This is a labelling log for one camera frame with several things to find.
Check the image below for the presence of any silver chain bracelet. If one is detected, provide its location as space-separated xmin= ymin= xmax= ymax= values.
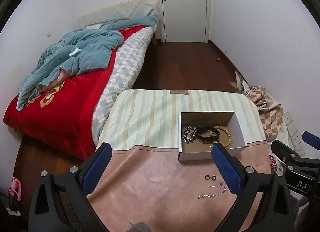
xmin=197 ymin=181 xmax=229 ymax=200

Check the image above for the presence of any white cardboard jewelry box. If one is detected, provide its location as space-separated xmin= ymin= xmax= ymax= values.
xmin=178 ymin=112 xmax=247 ymax=162

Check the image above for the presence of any white power strip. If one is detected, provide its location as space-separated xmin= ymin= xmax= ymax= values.
xmin=284 ymin=111 xmax=305 ymax=156

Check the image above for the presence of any black leather wristband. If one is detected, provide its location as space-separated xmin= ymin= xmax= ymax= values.
xmin=195 ymin=124 xmax=220 ymax=143

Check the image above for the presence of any checkered beige cloth pile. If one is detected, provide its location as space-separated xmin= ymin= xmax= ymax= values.
xmin=230 ymin=71 xmax=284 ymax=142

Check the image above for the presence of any pink and striped table cloth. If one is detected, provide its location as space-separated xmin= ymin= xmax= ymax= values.
xmin=88 ymin=90 xmax=270 ymax=231

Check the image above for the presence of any red floral blanket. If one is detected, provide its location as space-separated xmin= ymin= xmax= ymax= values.
xmin=3 ymin=26 xmax=146 ymax=159

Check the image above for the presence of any pink slipper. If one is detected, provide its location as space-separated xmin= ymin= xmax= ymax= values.
xmin=8 ymin=177 xmax=22 ymax=201

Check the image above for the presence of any teal blue quilt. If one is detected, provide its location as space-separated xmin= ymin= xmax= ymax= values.
xmin=16 ymin=15 xmax=158 ymax=111

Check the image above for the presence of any white tissue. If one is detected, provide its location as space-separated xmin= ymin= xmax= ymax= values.
xmin=69 ymin=48 xmax=81 ymax=57

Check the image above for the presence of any bed with checkered sheet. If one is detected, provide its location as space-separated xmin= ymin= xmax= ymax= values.
xmin=86 ymin=0 xmax=159 ymax=146

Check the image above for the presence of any white pillow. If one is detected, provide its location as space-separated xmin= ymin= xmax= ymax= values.
xmin=78 ymin=3 xmax=153 ymax=27

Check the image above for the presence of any white door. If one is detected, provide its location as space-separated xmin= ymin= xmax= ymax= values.
xmin=158 ymin=0 xmax=211 ymax=43

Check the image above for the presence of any wooden bead bracelet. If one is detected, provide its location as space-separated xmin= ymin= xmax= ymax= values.
xmin=209 ymin=125 xmax=233 ymax=149

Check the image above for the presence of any chunky silver chain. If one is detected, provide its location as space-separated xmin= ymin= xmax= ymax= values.
xmin=182 ymin=125 xmax=198 ymax=144

